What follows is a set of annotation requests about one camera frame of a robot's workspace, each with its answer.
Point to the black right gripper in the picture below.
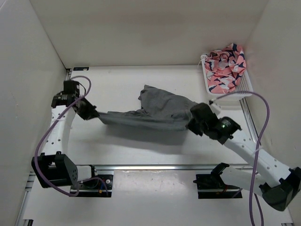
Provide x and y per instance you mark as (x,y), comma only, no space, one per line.
(191,126)

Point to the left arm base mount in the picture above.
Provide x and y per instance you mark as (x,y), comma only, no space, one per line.
(94,182)

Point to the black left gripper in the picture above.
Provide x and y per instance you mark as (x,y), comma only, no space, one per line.
(91,112)

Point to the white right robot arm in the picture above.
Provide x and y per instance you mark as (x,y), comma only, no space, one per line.
(275,182)

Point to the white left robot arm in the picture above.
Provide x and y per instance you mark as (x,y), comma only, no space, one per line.
(50,163)

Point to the white plastic basket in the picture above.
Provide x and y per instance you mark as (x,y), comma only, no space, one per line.
(233,99)

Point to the aluminium front rail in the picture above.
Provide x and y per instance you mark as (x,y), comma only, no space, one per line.
(157,167)

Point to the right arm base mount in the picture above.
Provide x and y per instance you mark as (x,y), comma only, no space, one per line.
(211,186)

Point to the black label sticker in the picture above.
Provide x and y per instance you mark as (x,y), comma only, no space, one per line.
(80,68)

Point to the grey shorts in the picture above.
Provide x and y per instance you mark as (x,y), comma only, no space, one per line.
(160,110)

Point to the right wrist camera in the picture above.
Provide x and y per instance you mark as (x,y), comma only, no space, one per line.
(216,109)

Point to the pink patterned shorts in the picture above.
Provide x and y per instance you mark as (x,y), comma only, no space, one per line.
(224,69)

